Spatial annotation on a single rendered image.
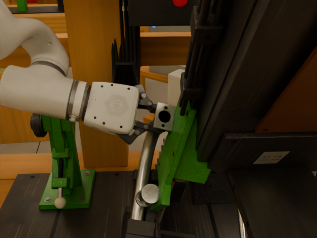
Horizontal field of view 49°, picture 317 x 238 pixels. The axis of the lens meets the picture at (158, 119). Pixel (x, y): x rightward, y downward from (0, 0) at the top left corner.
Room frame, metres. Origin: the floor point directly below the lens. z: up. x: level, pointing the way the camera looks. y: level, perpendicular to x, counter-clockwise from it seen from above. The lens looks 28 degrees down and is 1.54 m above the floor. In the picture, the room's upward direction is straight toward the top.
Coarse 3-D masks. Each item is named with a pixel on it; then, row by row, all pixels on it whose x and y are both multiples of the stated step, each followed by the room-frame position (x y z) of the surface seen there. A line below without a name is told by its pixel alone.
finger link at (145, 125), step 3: (135, 120) 0.62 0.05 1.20; (135, 123) 0.62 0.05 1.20; (138, 123) 0.62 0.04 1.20; (141, 123) 0.62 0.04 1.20; (144, 123) 0.62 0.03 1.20; (135, 126) 0.61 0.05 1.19; (138, 126) 0.61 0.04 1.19; (141, 126) 0.61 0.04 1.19; (144, 126) 0.62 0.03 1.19; (147, 126) 0.62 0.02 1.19; (135, 129) 0.63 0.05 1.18; (144, 129) 0.61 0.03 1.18
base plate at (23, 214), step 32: (32, 192) 0.75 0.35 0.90; (96, 192) 0.75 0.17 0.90; (128, 192) 0.75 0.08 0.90; (0, 224) 0.63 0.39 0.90; (32, 224) 0.63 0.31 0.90; (64, 224) 0.63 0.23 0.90; (96, 224) 0.63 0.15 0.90; (160, 224) 0.63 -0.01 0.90; (192, 224) 0.63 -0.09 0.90; (224, 224) 0.63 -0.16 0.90
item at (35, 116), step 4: (32, 116) 0.74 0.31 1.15; (36, 116) 0.74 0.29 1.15; (40, 116) 0.74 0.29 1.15; (32, 120) 0.73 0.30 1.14; (36, 120) 0.73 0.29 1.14; (40, 120) 0.73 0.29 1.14; (32, 124) 0.73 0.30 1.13; (36, 124) 0.73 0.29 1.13; (40, 124) 0.73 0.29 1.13; (32, 128) 0.74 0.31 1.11; (36, 128) 0.72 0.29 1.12; (40, 128) 0.73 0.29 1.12; (36, 132) 0.72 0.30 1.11; (40, 132) 0.73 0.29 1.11; (44, 132) 0.75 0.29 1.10; (36, 136) 0.73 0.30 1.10; (40, 136) 0.73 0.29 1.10
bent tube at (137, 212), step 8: (160, 104) 0.64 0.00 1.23; (160, 112) 0.65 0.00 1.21; (168, 112) 0.64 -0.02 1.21; (152, 120) 0.67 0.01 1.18; (160, 120) 0.69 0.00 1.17; (168, 120) 0.64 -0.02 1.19; (160, 128) 0.61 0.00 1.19; (168, 128) 0.61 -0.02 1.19; (152, 136) 0.68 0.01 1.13; (144, 144) 0.69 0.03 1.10; (152, 144) 0.68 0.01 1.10; (144, 152) 0.68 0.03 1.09; (152, 152) 0.68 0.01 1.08; (144, 160) 0.67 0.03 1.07; (144, 168) 0.65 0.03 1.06; (144, 176) 0.64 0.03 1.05; (136, 184) 0.63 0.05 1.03; (144, 184) 0.62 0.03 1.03; (136, 192) 0.61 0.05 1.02; (136, 208) 0.58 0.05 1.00; (144, 208) 0.59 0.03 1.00; (136, 216) 0.57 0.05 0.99
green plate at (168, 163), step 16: (176, 112) 0.63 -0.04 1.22; (192, 112) 0.53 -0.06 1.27; (176, 128) 0.58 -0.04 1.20; (192, 128) 0.55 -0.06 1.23; (176, 144) 0.54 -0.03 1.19; (192, 144) 0.55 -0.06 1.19; (160, 160) 0.63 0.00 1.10; (176, 160) 0.53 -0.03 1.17; (192, 160) 0.55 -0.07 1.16; (160, 176) 0.58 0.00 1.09; (176, 176) 0.54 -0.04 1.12; (192, 176) 0.55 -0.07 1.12
